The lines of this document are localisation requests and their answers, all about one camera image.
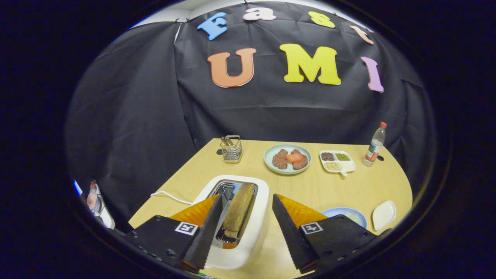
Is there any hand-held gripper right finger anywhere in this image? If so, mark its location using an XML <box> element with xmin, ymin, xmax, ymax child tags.
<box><xmin>272</xmin><ymin>193</ymin><xmax>382</xmax><ymax>274</ymax></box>

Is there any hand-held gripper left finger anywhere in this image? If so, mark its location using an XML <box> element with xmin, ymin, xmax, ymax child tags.
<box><xmin>126</xmin><ymin>193</ymin><xmax>224</xmax><ymax>272</ymax></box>

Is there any white toaster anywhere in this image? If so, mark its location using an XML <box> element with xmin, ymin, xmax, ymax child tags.
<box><xmin>192</xmin><ymin>174</ymin><xmax>270</xmax><ymax>270</ymax></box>

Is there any brown toast slice in toaster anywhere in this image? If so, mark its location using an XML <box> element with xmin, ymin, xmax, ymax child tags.
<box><xmin>223</xmin><ymin>183</ymin><xmax>256</xmax><ymax>239</ymax></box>

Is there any blue plate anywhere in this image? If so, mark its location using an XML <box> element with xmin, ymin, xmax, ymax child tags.
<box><xmin>322</xmin><ymin>207</ymin><xmax>367</xmax><ymax>229</ymax></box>

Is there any pale green plate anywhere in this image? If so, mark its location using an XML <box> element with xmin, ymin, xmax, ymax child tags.
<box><xmin>264</xmin><ymin>144</ymin><xmax>312</xmax><ymax>175</ymax></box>

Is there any brown meat patty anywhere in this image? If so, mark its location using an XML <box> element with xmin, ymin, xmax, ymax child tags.
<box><xmin>291</xmin><ymin>149</ymin><xmax>309</xmax><ymax>171</ymax></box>
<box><xmin>272</xmin><ymin>149</ymin><xmax>289</xmax><ymax>170</ymax></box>

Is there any white divided tray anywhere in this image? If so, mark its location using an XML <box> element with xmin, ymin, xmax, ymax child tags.
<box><xmin>319</xmin><ymin>150</ymin><xmax>357</xmax><ymax>177</ymax></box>

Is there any small white plate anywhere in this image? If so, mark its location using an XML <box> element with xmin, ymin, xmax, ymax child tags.
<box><xmin>372</xmin><ymin>200</ymin><xmax>397</xmax><ymax>232</ymax></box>

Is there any white and pink object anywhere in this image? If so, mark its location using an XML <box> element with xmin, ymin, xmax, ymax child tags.
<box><xmin>79</xmin><ymin>180</ymin><xmax>115</xmax><ymax>230</ymax></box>

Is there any clear bottle with red cap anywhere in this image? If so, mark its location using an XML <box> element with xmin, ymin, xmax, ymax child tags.
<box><xmin>363</xmin><ymin>122</ymin><xmax>388</xmax><ymax>167</ymax></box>

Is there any black backdrop cloth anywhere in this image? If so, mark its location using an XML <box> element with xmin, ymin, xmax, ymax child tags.
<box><xmin>66</xmin><ymin>2</ymin><xmax>436</xmax><ymax>225</ymax></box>

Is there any white toaster cable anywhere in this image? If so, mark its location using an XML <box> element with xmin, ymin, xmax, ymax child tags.
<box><xmin>150</xmin><ymin>190</ymin><xmax>194</xmax><ymax>205</ymax></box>

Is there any metal wire basket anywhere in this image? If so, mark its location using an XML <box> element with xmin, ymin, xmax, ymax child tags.
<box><xmin>220</xmin><ymin>135</ymin><xmax>243</xmax><ymax>164</ymax></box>

